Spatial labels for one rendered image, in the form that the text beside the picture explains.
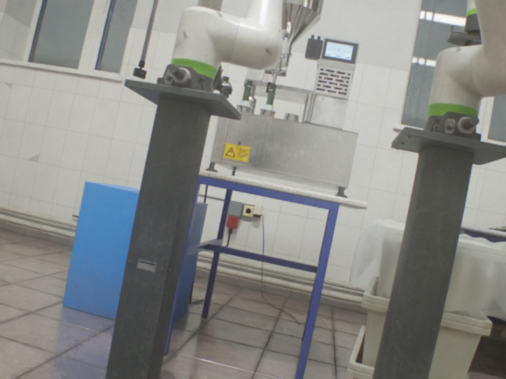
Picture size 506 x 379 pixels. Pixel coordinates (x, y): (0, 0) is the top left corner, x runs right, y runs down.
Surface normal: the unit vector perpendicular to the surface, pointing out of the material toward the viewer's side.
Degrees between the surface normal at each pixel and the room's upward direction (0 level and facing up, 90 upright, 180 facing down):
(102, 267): 90
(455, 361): 96
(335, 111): 90
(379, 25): 90
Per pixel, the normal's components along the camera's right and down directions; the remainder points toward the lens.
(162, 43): -0.12, -0.03
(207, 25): 0.18, 0.00
